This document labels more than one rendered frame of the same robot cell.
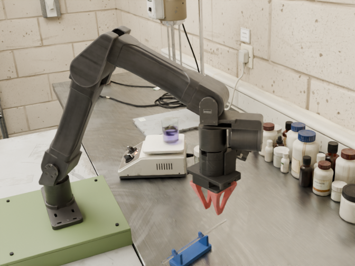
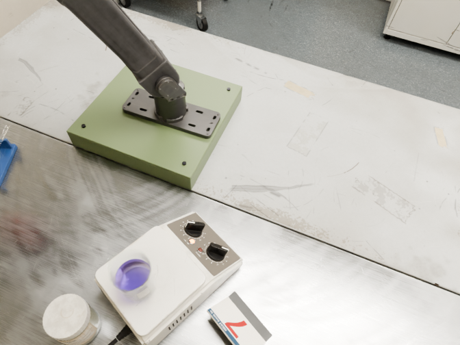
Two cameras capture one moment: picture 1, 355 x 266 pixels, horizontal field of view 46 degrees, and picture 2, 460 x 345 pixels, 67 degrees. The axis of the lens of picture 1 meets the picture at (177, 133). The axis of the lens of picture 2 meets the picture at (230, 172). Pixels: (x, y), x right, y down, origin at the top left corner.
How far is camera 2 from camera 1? 1.31 m
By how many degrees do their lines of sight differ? 90
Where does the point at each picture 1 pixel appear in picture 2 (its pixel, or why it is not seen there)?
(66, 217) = (139, 100)
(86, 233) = (104, 104)
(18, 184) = (294, 134)
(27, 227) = not seen: hidden behind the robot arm
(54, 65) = not seen: outside the picture
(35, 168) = (325, 165)
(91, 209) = (133, 126)
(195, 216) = (31, 220)
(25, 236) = not seen: hidden behind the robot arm
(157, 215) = (81, 192)
